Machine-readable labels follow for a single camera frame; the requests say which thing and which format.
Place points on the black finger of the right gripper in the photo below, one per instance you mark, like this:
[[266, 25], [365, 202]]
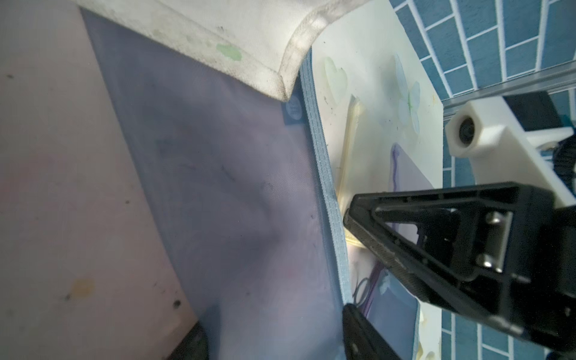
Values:
[[475, 251]]

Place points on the left gripper own finger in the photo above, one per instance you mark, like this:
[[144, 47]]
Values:
[[361, 340]]

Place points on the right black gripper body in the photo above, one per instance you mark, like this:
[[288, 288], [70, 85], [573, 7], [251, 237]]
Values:
[[564, 270]]

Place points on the purple trimmed mesh pouch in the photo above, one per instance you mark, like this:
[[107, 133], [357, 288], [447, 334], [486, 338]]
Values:
[[402, 175]]

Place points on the blue mesh pouch right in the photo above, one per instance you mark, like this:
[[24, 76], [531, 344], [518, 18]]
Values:
[[392, 311]]

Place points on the yellow trimmed mesh pouch middle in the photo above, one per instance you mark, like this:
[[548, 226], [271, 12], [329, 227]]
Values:
[[356, 110]]

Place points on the white canvas tote bag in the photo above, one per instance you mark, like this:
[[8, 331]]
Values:
[[260, 43]]

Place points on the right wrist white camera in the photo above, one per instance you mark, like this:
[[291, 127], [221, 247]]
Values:
[[488, 134]]

